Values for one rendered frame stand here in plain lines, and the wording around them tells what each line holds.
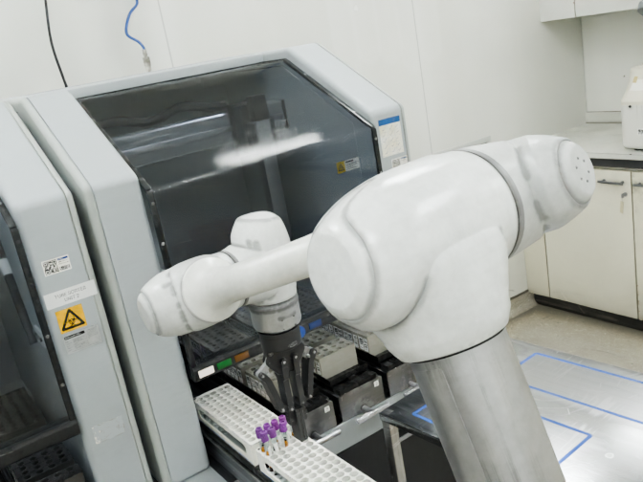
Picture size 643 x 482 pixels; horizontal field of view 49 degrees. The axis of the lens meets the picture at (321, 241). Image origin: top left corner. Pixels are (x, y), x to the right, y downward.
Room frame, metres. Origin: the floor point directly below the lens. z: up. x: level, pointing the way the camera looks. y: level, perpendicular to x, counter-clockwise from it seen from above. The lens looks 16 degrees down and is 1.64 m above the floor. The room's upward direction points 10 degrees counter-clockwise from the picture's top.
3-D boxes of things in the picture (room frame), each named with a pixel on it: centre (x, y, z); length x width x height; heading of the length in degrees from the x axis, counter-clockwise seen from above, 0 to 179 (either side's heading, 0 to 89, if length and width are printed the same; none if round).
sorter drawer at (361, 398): (1.82, 0.14, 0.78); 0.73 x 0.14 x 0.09; 32
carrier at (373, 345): (1.70, -0.11, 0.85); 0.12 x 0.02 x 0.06; 121
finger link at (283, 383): (1.18, 0.12, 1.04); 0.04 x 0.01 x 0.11; 32
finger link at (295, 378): (1.19, 0.09, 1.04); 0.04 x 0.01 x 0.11; 32
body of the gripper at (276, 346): (1.19, 0.10, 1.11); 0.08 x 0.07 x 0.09; 122
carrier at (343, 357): (1.62, 0.02, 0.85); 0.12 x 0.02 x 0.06; 121
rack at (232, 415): (1.43, 0.25, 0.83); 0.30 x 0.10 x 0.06; 32
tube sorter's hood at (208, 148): (1.78, 0.21, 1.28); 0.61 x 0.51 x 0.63; 122
